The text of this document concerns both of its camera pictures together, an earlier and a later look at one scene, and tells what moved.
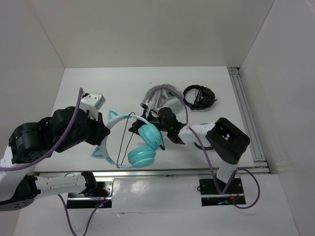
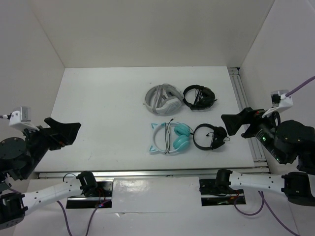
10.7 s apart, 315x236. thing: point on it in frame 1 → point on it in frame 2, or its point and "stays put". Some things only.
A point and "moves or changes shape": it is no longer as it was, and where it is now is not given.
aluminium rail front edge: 151,174 stays put
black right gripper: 137,125 → 248,115
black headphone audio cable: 162,146 → 167,135
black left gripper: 101,130 → 66,132
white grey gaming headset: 163,96 stays put
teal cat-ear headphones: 144,155 moves or changes shape
